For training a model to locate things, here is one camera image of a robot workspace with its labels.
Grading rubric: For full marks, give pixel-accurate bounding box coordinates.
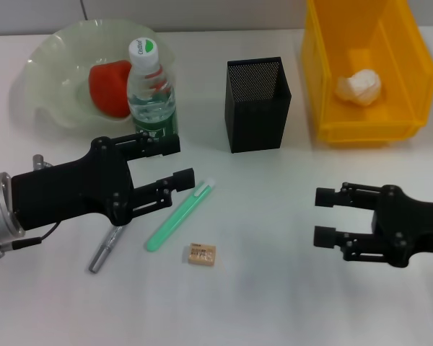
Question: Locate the pale green wavy fruit plate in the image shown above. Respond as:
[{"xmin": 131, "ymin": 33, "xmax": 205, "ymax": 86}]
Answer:
[{"xmin": 9, "ymin": 19, "xmax": 178, "ymax": 137}]

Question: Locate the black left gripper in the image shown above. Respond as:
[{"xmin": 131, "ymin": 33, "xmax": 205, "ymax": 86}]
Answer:
[{"xmin": 11, "ymin": 131, "xmax": 197, "ymax": 231}]

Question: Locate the grey marker pen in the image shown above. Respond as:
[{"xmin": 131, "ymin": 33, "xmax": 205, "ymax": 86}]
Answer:
[{"xmin": 88, "ymin": 225, "xmax": 126, "ymax": 274}]

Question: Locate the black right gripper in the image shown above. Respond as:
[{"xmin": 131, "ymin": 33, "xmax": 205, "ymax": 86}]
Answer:
[{"xmin": 312, "ymin": 182, "xmax": 433, "ymax": 270}]

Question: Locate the small tan eraser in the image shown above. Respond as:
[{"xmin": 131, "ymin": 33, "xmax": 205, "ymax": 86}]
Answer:
[{"xmin": 187, "ymin": 242, "xmax": 217, "ymax": 267}]

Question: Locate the yellow plastic bin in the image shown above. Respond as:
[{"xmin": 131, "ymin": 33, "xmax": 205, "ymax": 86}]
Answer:
[{"xmin": 301, "ymin": 0, "xmax": 433, "ymax": 146}]

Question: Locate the white paper ball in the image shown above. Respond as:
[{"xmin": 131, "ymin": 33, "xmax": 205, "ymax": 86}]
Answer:
[{"xmin": 334, "ymin": 68, "xmax": 383, "ymax": 107}]

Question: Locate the mint green pen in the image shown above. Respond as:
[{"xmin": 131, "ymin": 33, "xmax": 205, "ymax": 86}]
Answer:
[{"xmin": 144, "ymin": 175, "xmax": 217, "ymax": 253}]

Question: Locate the clear green-label water bottle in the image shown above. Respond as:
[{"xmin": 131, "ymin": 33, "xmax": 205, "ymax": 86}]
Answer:
[{"xmin": 126, "ymin": 37, "xmax": 180, "ymax": 146}]

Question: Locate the black mesh pen holder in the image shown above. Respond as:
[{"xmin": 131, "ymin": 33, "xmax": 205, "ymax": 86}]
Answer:
[{"xmin": 224, "ymin": 56, "xmax": 292, "ymax": 154}]

